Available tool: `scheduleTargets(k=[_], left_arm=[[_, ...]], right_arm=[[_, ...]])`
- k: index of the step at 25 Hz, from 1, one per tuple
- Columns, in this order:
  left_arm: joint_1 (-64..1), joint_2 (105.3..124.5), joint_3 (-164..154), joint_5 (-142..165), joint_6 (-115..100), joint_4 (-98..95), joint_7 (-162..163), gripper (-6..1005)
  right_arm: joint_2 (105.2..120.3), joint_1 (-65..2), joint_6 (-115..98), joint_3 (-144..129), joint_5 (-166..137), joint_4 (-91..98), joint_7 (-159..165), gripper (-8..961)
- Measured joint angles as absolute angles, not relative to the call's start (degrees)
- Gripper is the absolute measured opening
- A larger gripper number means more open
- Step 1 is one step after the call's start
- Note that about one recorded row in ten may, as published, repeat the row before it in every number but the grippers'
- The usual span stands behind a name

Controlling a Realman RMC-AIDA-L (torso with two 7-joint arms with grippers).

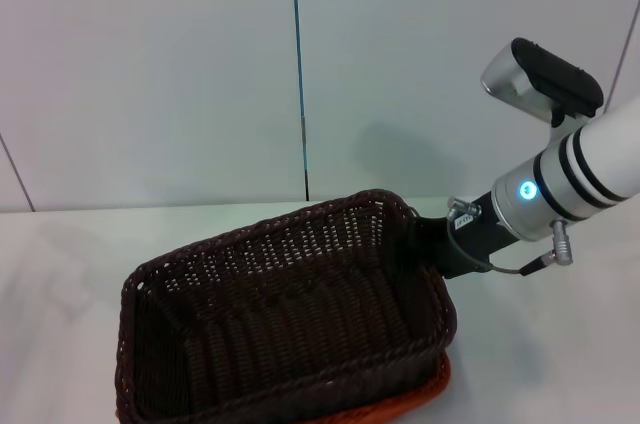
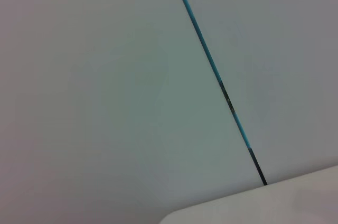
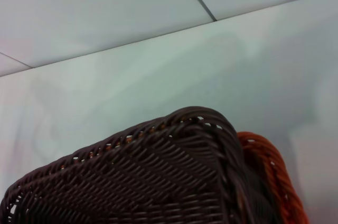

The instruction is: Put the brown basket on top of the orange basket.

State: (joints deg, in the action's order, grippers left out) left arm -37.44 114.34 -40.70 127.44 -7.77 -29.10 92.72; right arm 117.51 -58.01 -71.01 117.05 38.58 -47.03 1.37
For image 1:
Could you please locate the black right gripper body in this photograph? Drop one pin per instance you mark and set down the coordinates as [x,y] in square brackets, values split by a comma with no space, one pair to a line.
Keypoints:
[475,239]

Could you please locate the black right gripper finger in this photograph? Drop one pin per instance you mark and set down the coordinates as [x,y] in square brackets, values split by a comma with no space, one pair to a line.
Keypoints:
[427,241]

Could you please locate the orange woven plastic basket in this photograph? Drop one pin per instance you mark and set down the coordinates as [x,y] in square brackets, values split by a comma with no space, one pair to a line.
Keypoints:
[431,389]

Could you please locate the dark brown woven basket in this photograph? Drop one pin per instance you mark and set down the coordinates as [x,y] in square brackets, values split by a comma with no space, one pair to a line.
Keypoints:
[280,324]

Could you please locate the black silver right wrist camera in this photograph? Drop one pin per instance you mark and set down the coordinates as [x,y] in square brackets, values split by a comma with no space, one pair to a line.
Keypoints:
[545,79]

